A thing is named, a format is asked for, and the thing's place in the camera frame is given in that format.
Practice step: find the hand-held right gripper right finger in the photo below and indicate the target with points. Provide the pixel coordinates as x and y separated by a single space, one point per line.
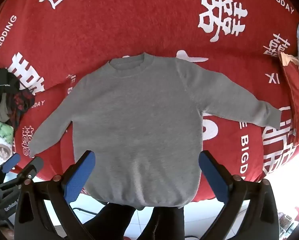
213 178

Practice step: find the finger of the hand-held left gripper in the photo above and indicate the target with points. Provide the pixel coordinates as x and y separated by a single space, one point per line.
34 166
11 163

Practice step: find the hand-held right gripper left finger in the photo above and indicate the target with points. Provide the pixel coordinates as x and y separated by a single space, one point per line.
79 178

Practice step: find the grey sweater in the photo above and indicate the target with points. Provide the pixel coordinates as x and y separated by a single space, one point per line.
139 120

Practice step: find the red black plaid garment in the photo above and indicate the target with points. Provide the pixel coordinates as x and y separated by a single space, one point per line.
19 103

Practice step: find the person's right leg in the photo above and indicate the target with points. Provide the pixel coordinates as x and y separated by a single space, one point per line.
162 223

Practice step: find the red pillow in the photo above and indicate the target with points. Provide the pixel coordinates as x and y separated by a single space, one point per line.
298 97

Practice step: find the red printed blanket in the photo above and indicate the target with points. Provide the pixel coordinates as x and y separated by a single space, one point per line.
119 22

